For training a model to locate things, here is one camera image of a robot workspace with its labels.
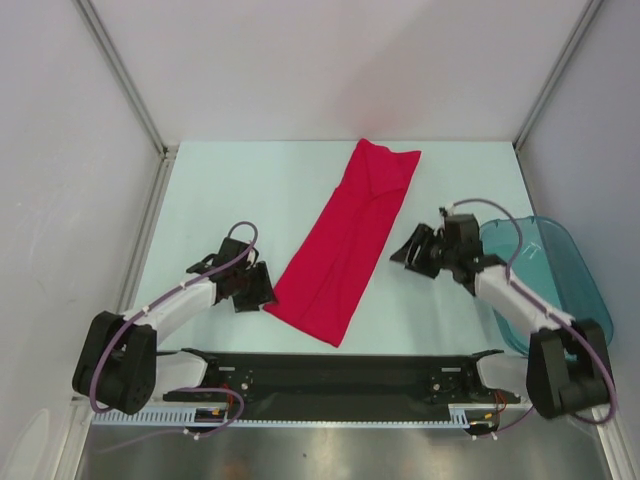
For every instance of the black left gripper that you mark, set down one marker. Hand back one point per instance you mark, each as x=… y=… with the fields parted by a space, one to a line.
x=262 y=293

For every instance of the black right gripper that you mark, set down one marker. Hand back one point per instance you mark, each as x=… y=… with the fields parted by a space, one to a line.
x=423 y=237

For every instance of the red t shirt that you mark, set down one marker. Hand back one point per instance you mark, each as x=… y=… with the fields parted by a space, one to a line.
x=322 y=285

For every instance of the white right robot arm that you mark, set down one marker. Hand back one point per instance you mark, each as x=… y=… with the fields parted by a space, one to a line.
x=566 y=369

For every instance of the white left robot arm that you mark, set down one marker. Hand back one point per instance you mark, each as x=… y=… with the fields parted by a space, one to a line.
x=120 y=366

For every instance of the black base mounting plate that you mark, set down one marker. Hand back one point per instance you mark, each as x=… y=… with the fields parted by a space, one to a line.
x=345 y=385

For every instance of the teal plastic basin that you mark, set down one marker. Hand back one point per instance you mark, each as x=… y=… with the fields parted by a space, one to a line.
x=550 y=263

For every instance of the white cable duct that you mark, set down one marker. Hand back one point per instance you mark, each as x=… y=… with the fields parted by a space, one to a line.
x=210 y=417

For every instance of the left aluminium corner post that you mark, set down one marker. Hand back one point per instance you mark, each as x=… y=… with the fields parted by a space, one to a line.
x=116 y=65

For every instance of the aluminium corner post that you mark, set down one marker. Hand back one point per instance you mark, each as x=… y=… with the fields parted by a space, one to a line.
x=568 y=52
x=116 y=65

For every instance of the right aluminium corner post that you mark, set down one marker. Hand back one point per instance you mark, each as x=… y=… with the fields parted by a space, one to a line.
x=568 y=52

